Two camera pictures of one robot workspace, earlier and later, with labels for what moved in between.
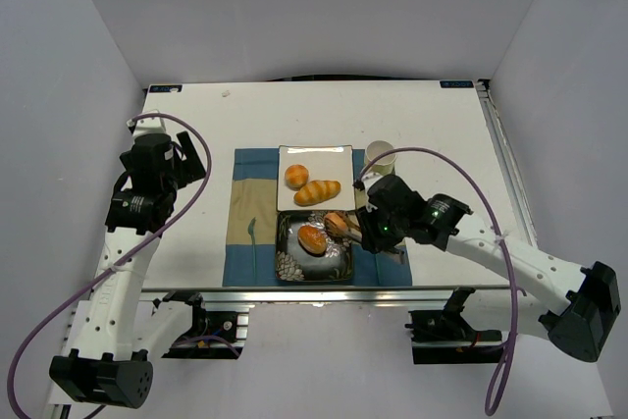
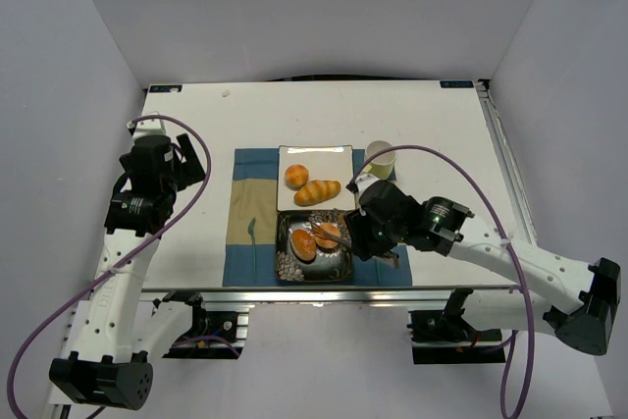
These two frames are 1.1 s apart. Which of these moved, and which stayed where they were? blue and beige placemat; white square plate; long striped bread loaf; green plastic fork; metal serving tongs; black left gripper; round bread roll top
Moved: round bread roll top; metal serving tongs
Stayed: black left gripper; long striped bread loaf; white square plate; green plastic fork; blue and beige placemat
